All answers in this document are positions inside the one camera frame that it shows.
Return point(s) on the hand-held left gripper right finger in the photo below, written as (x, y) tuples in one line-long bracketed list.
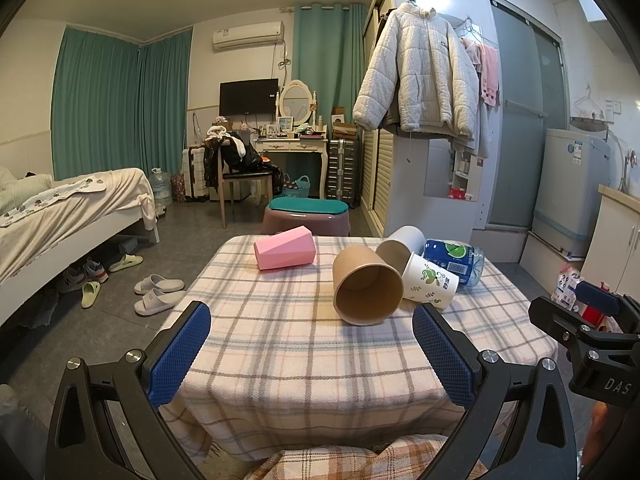
[(442, 360)]

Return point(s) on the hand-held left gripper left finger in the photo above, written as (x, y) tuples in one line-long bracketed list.
[(181, 355)]

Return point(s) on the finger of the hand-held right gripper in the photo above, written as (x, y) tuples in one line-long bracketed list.
[(597, 297), (555, 322)]

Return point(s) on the person's right forearm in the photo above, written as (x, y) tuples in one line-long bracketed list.
[(597, 432)]

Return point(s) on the white leaf print cup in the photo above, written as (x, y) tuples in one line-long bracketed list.
[(430, 280)]

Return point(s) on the pale blue paper cup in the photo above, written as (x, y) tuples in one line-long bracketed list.
[(400, 245)]

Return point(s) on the large brown paper cup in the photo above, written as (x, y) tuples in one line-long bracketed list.
[(357, 265)]

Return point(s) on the pink faceted cup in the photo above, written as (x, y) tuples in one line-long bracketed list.
[(285, 252)]

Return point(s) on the white printed packet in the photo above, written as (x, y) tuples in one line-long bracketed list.
[(567, 287)]

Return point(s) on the white slipper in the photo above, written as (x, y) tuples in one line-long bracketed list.
[(157, 302), (157, 283)]

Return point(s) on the white cabinet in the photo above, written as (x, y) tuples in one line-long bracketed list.
[(620, 240)]

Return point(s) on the plaid tablecloth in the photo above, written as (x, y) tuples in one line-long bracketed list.
[(280, 345)]

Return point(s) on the blue label plastic bottle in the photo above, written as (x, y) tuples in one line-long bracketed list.
[(452, 257)]

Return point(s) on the green slipper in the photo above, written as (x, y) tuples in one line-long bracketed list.
[(126, 263), (91, 294)]

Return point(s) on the white washing machine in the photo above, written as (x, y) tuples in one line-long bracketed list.
[(570, 185)]

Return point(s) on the grey sneaker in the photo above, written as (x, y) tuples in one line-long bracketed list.
[(70, 280), (95, 270)]

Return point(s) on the orange plaid cloth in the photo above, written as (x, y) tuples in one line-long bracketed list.
[(360, 460)]

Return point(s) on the patterned bag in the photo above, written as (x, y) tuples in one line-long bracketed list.
[(178, 189)]

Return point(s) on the large water jug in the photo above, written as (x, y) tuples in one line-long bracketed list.
[(161, 187)]

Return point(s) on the bed with beige sheet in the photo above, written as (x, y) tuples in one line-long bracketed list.
[(65, 220)]

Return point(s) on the frosted glass door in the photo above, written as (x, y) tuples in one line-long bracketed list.
[(520, 135)]

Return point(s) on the white suitcase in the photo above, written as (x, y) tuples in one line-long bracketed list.
[(194, 172)]

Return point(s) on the white wardrobe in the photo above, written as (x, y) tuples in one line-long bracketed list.
[(380, 185)]

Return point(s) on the wooden chair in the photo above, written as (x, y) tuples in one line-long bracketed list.
[(245, 180)]

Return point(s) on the purple stool with teal cushion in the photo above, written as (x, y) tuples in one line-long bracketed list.
[(305, 212)]

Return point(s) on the blue plastic basket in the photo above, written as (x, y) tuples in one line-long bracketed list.
[(296, 187)]

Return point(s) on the black clothes pile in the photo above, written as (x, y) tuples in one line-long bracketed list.
[(230, 155)]

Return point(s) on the silver suitcase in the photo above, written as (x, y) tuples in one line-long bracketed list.
[(341, 170)]

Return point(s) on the striped pale green blanket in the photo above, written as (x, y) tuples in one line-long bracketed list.
[(20, 187)]

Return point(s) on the white dressing table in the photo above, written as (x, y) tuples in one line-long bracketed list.
[(290, 147)]

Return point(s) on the pink towel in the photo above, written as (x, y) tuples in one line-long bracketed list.
[(490, 75)]

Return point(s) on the cardboard boxes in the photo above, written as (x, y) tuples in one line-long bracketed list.
[(346, 125)]

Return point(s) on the wide green curtain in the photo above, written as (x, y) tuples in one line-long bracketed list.
[(110, 105)]

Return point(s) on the black television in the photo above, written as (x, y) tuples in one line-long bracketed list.
[(248, 96)]

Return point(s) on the oval vanity mirror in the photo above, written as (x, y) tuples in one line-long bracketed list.
[(295, 102)]

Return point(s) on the white quilted jacket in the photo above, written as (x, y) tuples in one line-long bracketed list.
[(420, 70)]

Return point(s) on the narrow green curtain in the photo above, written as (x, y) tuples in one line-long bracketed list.
[(325, 60)]

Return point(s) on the white air conditioner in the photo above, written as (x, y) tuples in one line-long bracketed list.
[(247, 35)]

